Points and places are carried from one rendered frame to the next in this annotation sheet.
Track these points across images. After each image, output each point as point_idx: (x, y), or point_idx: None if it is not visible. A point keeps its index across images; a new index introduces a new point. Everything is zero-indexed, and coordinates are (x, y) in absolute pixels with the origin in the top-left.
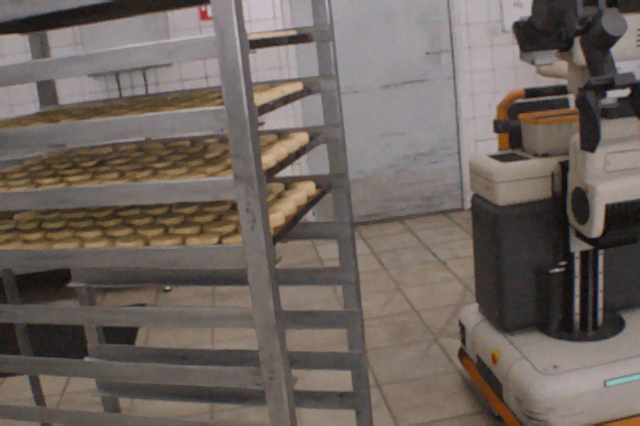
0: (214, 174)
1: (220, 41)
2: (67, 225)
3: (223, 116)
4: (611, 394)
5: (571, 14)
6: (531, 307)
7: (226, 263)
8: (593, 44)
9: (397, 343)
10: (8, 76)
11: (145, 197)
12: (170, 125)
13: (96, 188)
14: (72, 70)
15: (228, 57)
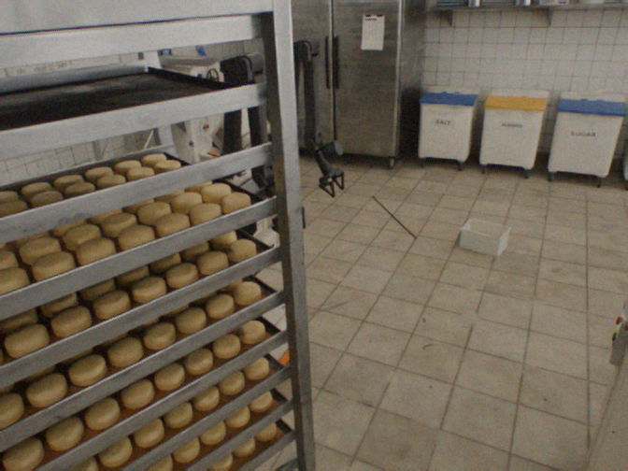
0: (256, 403)
1: (299, 339)
2: None
3: (283, 374)
4: (273, 353)
5: (260, 177)
6: None
7: (280, 449)
8: (276, 192)
9: None
10: (113, 436)
11: (234, 447)
12: (252, 396)
13: (197, 464)
14: (179, 401)
15: (303, 346)
